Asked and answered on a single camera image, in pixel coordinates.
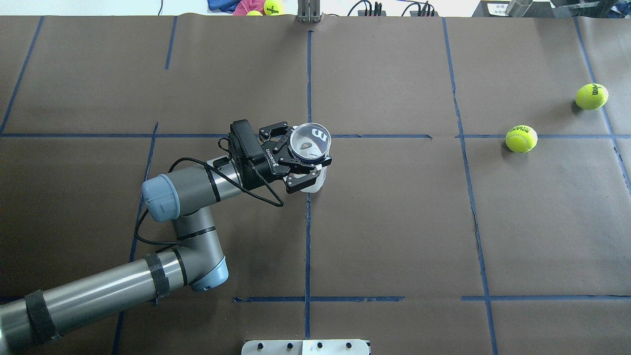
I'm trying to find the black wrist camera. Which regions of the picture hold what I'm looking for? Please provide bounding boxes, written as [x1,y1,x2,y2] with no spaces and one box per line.
[228,119,265,174]

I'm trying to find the blue cloth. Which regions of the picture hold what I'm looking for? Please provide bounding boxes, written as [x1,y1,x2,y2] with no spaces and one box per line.
[207,0,241,13]

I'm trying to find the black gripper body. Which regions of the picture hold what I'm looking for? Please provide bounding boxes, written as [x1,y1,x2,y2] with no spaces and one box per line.
[241,139,297,190]

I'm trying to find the spare yellow tennis ball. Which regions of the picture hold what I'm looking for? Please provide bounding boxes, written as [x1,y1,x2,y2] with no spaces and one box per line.
[263,0,286,16]

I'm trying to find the Wilson tennis ball can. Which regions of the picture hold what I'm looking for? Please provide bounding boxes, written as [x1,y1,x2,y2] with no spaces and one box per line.
[290,123,332,165]

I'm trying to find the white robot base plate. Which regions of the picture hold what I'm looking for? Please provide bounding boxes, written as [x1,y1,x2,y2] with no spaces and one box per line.
[241,339,372,355]

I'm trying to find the Roland Garros tennis ball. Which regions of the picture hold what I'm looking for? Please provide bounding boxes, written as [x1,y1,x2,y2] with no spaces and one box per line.
[505,125,538,153]

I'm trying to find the pink cloth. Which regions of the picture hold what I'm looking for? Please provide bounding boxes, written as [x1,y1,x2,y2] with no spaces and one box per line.
[233,0,265,16]

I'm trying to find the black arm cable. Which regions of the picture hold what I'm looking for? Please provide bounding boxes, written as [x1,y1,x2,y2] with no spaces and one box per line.
[133,138,285,247]

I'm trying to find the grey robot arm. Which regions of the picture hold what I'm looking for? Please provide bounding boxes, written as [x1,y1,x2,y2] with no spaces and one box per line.
[1,123,308,355]

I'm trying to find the Wilson yellow tennis ball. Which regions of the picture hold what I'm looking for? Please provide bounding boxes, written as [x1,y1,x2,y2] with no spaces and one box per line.
[574,83,609,110]

